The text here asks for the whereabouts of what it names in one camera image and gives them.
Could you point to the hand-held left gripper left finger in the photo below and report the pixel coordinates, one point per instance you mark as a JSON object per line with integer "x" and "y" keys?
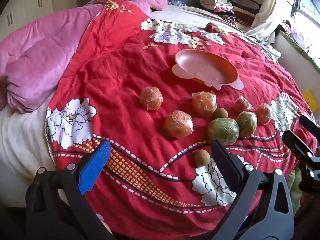
{"x": 95, "y": 167}

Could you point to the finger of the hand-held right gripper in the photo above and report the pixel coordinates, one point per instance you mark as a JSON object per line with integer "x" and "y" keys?
{"x": 296, "y": 141}
{"x": 310, "y": 126}

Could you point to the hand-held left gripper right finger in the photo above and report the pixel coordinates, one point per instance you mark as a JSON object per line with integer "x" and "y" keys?
{"x": 225, "y": 162}

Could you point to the brown longan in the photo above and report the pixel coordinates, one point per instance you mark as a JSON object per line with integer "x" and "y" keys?
{"x": 202, "y": 157}
{"x": 220, "y": 113}

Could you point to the large green orange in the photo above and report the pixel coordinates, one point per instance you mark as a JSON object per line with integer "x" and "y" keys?
{"x": 223, "y": 130}

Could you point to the plastic orange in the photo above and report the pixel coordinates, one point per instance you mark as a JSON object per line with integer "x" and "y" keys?
{"x": 178, "y": 124}
{"x": 151, "y": 98}
{"x": 204, "y": 103}
{"x": 263, "y": 113}

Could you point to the small reddish orange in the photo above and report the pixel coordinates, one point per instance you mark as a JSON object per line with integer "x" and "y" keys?
{"x": 242, "y": 104}

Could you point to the pink plate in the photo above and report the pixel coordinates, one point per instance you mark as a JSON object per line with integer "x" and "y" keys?
{"x": 205, "y": 67}

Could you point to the yellow card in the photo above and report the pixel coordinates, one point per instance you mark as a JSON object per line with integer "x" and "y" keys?
{"x": 310, "y": 98}

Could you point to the green edged window seat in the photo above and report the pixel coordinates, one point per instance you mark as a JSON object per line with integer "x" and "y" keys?
{"x": 292, "y": 55}

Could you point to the crumpled grey patterned cloth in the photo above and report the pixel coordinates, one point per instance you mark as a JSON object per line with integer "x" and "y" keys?
{"x": 267, "y": 47}

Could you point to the purple cloth pile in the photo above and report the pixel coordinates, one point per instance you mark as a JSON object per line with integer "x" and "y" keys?
{"x": 298, "y": 36}

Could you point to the red floral quilt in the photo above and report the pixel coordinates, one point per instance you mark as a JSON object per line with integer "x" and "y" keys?
{"x": 120, "y": 80}

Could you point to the cream curtain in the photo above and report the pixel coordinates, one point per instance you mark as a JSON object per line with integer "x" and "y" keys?
{"x": 267, "y": 10}

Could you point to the window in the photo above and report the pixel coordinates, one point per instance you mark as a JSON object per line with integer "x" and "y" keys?
{"x": 307, "y": 2}

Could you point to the pink quilt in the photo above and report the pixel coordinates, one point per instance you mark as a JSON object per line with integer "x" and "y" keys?
{"x": 37, "y": 55}

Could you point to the stack of folded clothes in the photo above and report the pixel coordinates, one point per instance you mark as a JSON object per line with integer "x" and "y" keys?
{"x": 225, "y": 5}

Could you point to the beige blanket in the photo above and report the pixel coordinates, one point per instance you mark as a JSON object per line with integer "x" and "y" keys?
{"x": 180, "y": 13}

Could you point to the white wardrobe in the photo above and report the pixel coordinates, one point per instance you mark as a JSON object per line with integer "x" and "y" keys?
{"x": 25, "y": 5}

